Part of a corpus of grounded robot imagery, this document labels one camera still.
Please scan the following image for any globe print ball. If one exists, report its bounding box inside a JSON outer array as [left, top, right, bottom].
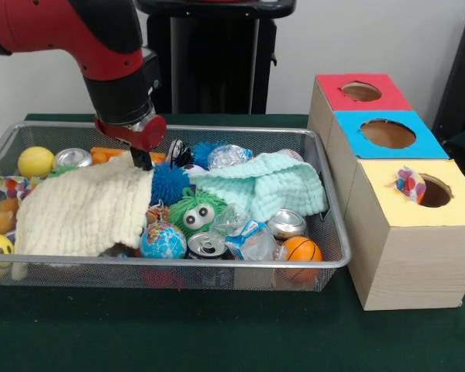
[[139, 224, 188, 260]]

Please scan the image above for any blue spiky ball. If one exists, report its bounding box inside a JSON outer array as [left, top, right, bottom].
[[151, 161, 192, 207]]

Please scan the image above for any wooden box with three holes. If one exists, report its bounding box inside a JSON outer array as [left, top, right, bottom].
[[306, 74, 465, 312]]

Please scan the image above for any cream yellow cloth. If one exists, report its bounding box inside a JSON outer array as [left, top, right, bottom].
[[12, 155, 154, 274]]

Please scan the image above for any plain yellow ball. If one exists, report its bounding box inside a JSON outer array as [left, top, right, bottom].
[[17, 146, 56, 180]]

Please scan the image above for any colourful polka dot cloth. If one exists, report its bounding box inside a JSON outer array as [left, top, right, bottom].
[[395, 166, 427, 204]]

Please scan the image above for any green fuzzy toy with eyes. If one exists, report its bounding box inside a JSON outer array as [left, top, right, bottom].
[[167, 186, 228, 238]]

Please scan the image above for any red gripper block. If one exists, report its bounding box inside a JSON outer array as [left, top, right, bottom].
[[95, 113, 168, 171]]

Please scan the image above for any small orange basketball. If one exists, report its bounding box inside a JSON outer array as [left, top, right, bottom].
[[282, 236, 324, 264]]

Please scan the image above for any silver can with open top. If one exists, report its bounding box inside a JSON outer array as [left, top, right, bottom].
[[187, 231, 229, 260]]

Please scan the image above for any clear mesh bin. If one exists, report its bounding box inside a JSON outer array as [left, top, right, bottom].
[[0, 120, 353, 294]]

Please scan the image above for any silver can with closed top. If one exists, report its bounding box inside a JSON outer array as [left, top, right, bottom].
[[267, 209, 308, 240]]

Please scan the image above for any mint green cloth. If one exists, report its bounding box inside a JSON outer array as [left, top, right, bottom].
[[188, 152, 329, 224]]

